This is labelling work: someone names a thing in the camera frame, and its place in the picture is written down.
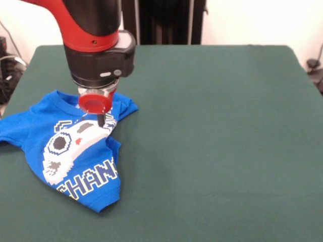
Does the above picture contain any black cable bundle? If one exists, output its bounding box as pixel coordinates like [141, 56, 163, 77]
[306, 42, 323, 95]

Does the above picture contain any blue printed t-shirt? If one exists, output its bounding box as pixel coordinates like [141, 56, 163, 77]
[0, 90, 139, 214]

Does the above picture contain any black equipment pile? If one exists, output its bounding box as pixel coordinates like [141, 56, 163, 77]
[0, 36, 28, 104]

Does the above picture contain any grey cable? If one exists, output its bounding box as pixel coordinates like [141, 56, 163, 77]
[0, 21, 21, 59]

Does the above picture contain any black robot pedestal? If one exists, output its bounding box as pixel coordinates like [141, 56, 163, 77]
[121, 0, 209, 46]

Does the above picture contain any dark green table cloth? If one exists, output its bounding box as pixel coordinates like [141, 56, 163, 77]
[0, 44, 323, 242]

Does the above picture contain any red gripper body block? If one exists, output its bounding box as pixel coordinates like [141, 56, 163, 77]
[77, 85, 117, 115]

